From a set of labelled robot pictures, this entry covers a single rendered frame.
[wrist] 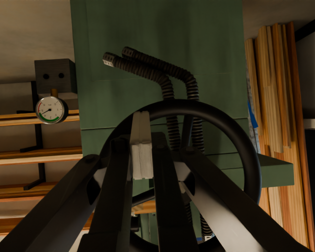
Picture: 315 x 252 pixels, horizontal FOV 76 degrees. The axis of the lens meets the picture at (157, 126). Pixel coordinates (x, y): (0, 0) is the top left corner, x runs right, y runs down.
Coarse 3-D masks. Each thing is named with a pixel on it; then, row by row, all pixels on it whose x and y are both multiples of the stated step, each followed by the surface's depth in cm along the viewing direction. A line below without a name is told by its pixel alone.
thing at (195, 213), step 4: (192, 204) 43; (192, 208) 43; (196, 208) 43; (192, 212) 43; (196, 212) 43; (192, 216) 43; (196, 216) 44; (192, 220) 43; (196, 220) 44; (196, 224) 44; (200, 224) 44; (196, 228) 44; (200, 228) 44; (196, 232) 44; (200, 232) 44; (196, 236) 44; (200, 236) 44
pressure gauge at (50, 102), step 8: (48, 96) 44; (56, 96) 47; (40, 104) 45; (48, 104) 45; (56, 104) 45; (64, 104) 46; (40, 112) 45; (48, 112) 45; (56, 112) 45; (64, 112) 45; (40, 120) 44; (48, 120) 45; (56, 120) 45
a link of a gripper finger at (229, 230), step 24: (192, 168) 11; (216, 168) 11; (192, 192) 12; (216, 192) 9; (240, 192) 9; (216, 216) 9; (240, 216) 8; (264, 216) 8; (240, 240) 8; (264, 240) 7; (288, 240) 7
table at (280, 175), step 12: (264, 156) 65; (228, 168) 53; (240, 168) 53; (264, 168) 54; (276, 168) 54; (288, 168) 54; (144, 180) 52; (240, 180) 54; (264, 180) 54; (276, 180) 54; (288, 180) 54; (132, 192) 52
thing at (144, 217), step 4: (140, 216) 88; (144, 216) 87; (140, 220) 88; (144, 220) 87; (144, 224) 88; (144, 228) 88; (148, 228) 88; (144, 232) 88; (148, 232) 88; (144, 236) 88; (148, 236) 88; (148, 240) 88
